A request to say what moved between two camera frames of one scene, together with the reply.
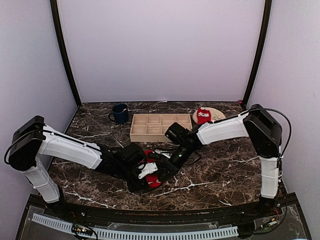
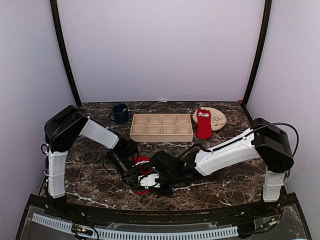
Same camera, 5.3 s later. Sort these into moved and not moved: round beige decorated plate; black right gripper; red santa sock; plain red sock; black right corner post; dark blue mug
Moved: plain red sock; black right gripper
Not moved: red santa sock; black right corner post; dark blue mug; round beige decorated plate
